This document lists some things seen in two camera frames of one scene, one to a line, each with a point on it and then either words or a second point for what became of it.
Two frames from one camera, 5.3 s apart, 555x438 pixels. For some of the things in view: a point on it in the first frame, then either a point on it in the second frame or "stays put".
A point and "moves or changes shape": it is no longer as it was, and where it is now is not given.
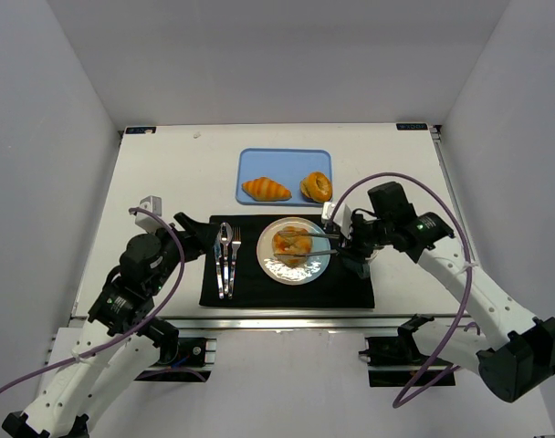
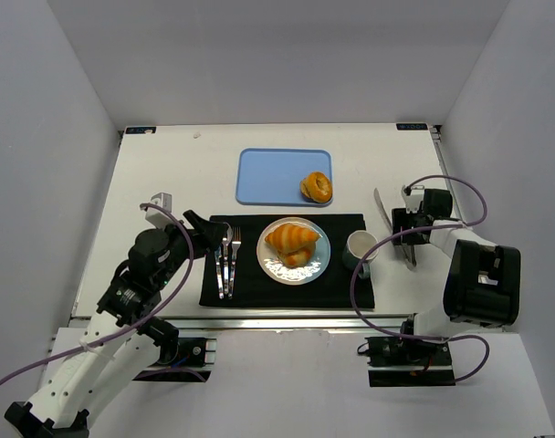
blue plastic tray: x=272 y=176 stays put
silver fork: x=236 y=242 stays put
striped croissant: x=265 y=189 → x=289 y=237
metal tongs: x=309 y=234 moves or changes shape
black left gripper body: x=186 y=231 stays put
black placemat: x=232 y=275 stays put
